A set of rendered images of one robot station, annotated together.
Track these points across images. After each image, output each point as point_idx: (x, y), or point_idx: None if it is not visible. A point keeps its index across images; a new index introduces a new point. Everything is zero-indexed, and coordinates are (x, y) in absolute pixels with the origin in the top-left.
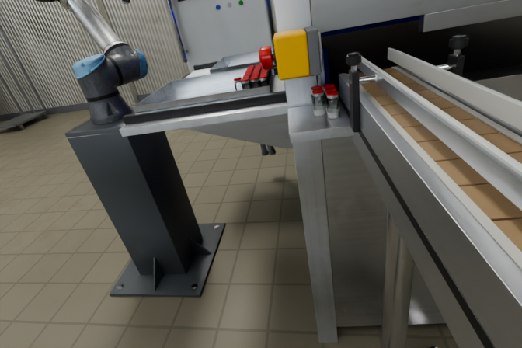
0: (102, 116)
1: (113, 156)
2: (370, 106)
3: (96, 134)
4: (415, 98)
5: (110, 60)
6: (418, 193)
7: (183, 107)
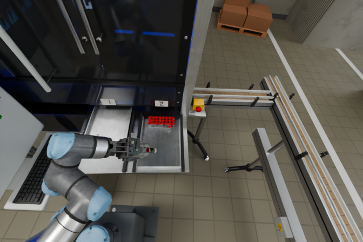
0: (119, 236)
1: (135, 233)
2: (214, 100)
3: (132, 239)
4: (226, 95)
5: (89, 223)
6: (235, 102)
7: (183, 145)
